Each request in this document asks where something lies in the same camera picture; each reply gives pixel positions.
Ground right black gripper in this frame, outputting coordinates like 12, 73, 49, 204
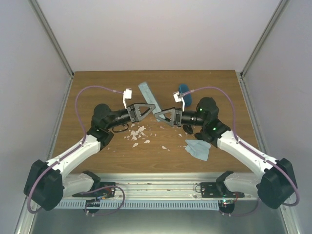
155, 107, 207, 127

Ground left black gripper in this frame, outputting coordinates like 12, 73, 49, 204
106, 103, 155, 129

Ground black round sunglasses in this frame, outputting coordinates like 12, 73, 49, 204
183, 125, 194, 135

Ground blue translucent glasses case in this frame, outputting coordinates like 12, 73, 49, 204
178, 83, 192, 107

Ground grey-blue glasses case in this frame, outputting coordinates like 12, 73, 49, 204
138, 82, 173, 126

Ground light blue cloth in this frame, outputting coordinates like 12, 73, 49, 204
185, 139, 211, 161

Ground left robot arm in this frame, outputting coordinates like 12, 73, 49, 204
24, 103, 156, 214

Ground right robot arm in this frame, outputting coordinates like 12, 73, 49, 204
154, 97, 300, 209

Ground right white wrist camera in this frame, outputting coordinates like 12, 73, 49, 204
173, 91, 185, 112

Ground aluminium rail frame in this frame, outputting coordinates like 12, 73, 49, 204
26, 168, 291, 202

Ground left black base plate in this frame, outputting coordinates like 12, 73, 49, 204
72, 182, 116, 199

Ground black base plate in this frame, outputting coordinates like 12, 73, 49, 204
72, 182, 116, 199
194, 182, 245, 198

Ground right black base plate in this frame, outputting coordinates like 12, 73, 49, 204
194, 182, 245, 198

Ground slotted grey cable duct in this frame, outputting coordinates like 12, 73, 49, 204
56, 199, 219, 211

